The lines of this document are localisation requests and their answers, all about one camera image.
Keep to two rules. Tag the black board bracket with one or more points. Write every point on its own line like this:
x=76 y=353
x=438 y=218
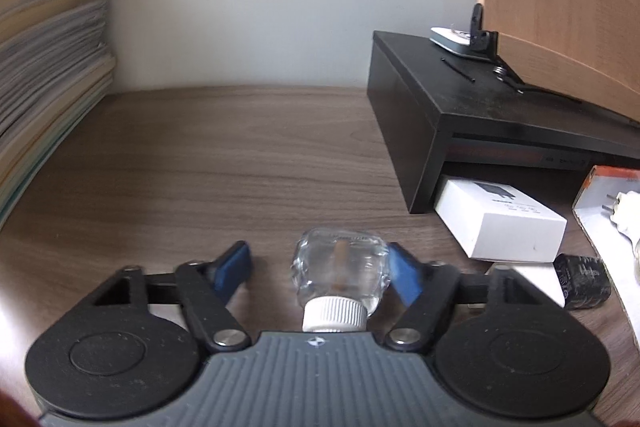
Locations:
x=482 y=39

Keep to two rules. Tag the black power adapter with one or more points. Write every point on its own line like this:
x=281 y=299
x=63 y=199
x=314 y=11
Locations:
x=582 y=281

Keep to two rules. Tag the black desk riser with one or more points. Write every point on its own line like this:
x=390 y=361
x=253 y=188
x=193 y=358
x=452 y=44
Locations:
x=450 y=107

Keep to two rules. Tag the white power adapter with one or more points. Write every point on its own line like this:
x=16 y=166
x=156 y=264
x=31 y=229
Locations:
x=535 y=279

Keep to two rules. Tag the small white and grey device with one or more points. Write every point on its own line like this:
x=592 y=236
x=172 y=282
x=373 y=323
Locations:
x=450 y=41

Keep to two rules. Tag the black hairpin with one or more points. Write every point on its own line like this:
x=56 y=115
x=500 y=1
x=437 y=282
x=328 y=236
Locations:
x=457 y=70

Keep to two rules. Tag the stack of books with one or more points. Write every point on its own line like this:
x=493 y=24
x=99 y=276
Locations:
x=45 y=77

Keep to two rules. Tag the clear bottle with white cap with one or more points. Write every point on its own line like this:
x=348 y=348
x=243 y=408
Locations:
x=340 y=272

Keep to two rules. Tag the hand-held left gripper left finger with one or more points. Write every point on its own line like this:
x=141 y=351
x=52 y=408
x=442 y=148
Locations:
x=233 y=268

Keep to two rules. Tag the white plug-in repellent heater with bottle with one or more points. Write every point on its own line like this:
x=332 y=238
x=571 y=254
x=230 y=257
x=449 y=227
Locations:
x=625 y=217

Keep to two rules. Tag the white cardboard box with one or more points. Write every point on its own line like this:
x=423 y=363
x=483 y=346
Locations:
x=500 y=222

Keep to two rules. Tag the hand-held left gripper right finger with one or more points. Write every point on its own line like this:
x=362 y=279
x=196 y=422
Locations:
x=403 y=271

